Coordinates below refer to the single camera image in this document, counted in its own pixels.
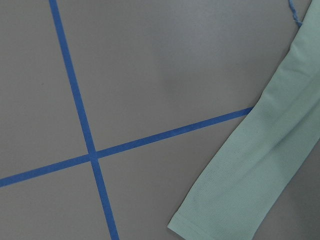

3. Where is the brown table mat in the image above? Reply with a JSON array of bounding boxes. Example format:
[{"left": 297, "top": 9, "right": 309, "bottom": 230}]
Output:
[{"left": 0, "top": 0, "right": 320, "bottom": 240}]

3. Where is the green long-sleeve shirt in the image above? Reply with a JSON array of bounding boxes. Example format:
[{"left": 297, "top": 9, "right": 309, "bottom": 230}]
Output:
[{"left": 168, "top": 0, "right": 320, "bottom": 240}]

